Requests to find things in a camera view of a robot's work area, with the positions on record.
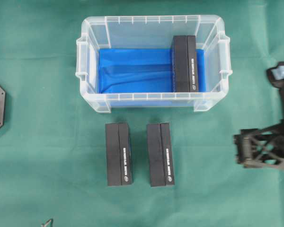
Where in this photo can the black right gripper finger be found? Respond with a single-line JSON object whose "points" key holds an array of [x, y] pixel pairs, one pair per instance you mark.
{"points": [[259, 148]]}

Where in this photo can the green table cloth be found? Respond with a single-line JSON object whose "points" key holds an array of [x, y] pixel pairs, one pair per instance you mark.
{"points": [[53, 144]]}

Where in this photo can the clear plastic storage case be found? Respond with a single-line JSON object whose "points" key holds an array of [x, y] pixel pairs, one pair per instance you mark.
{"points": [[153, 32]]}

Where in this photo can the small metal hex key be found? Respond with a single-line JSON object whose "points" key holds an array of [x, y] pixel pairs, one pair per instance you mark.
{"points": [[48, 223]]}

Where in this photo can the black box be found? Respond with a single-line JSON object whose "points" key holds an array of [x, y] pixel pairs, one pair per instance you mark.
{"points": [[184, 64], [118, 154], [160, 154]]}

